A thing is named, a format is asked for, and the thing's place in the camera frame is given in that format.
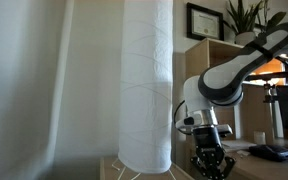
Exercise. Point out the light wooden shelf unit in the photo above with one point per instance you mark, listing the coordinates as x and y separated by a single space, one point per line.
197 63

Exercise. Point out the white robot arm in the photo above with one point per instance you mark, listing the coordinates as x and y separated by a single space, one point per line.
224 76

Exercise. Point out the green plant in white pot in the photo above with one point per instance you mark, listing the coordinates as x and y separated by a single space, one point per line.
245 38

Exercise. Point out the light wooden desk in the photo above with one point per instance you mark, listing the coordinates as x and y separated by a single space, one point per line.
267 170

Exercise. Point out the black framed certificate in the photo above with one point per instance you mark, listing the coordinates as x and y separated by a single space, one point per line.
205 22

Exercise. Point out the black pouch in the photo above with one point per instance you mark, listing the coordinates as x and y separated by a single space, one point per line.
270 151

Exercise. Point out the green plant in grey pot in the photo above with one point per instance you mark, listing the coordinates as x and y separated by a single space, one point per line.
275 20

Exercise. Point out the white candle cup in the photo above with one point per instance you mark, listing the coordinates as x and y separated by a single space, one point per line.
259 137

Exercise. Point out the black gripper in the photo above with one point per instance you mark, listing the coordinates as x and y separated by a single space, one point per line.
208 143

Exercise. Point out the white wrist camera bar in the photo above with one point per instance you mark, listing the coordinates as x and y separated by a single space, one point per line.
188 120

